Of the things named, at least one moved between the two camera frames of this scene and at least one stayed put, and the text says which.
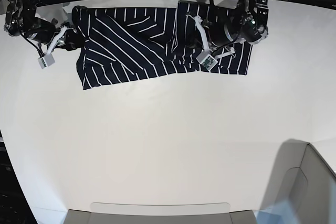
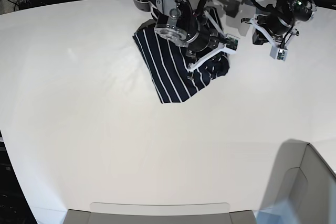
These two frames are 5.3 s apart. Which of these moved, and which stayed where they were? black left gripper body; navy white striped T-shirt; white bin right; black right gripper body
Moved: black left gripper body; navy white striped T-shirt; black right gripper body
Stayed: white bin right
